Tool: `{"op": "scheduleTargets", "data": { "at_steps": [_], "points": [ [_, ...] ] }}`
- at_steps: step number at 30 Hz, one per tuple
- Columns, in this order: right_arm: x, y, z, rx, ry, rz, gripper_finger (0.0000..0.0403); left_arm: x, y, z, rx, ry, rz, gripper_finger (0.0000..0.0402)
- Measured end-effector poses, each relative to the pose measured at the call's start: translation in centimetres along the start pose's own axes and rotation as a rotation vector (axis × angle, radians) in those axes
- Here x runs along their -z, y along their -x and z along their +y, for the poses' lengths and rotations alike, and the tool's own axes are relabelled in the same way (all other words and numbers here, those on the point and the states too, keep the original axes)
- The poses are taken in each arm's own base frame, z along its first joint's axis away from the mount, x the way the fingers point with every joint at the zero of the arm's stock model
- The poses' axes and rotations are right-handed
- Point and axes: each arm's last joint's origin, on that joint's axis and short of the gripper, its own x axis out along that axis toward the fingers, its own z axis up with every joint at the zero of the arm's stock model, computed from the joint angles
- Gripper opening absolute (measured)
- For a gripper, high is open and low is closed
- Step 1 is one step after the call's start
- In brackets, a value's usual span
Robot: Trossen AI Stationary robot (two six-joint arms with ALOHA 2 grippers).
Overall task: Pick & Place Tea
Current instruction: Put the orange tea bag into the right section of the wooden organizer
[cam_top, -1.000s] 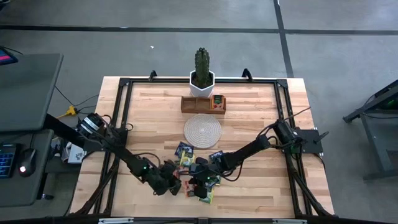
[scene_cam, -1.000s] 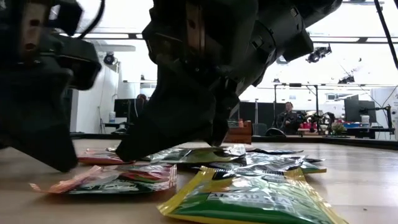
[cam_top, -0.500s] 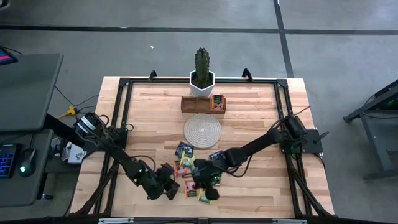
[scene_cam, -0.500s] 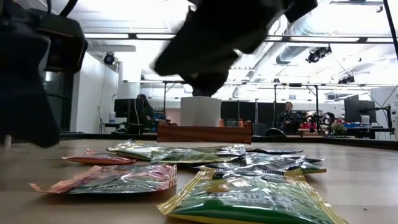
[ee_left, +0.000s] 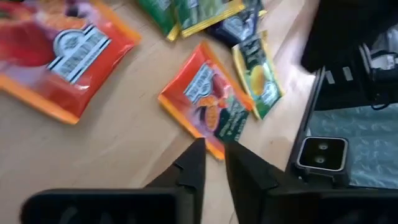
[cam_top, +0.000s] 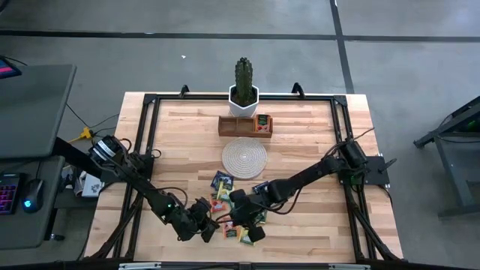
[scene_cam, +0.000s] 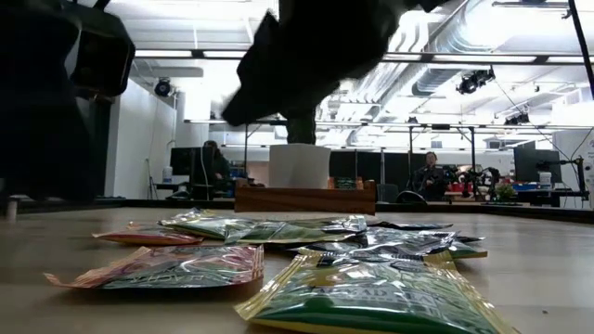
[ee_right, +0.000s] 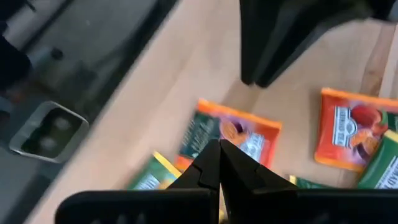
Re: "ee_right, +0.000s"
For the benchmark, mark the silver depth camera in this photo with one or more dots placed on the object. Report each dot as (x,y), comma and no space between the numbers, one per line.
(49,132)

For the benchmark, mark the orange peach tea bag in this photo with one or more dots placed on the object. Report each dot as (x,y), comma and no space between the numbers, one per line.
(342,133)
(236,127)

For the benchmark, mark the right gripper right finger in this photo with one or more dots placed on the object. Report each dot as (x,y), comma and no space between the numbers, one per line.
(295,207)

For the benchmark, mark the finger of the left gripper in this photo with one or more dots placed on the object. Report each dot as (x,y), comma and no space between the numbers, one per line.
(311,18)
(255,37)

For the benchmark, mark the green yellow lemon tea bag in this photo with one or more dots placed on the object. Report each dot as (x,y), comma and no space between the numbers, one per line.
(382,165)
(152,177)
(308,183)

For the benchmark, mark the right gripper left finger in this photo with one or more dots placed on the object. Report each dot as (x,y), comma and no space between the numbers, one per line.
(155,207)

